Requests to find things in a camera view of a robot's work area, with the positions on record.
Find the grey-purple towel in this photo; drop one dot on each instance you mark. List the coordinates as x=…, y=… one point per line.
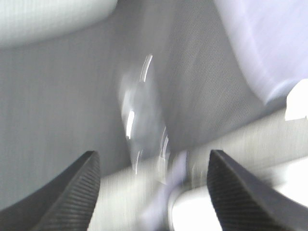
x=270, y=41

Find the left clear tape strip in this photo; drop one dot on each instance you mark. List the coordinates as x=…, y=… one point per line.
x=142, y=117

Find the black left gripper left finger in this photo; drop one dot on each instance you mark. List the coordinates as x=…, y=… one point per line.
x=64, y=204

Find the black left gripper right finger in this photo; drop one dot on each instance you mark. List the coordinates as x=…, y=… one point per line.
x=242, y=202

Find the grey perforated laundry basket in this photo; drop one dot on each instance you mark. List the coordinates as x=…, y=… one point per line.
x=27, y=21

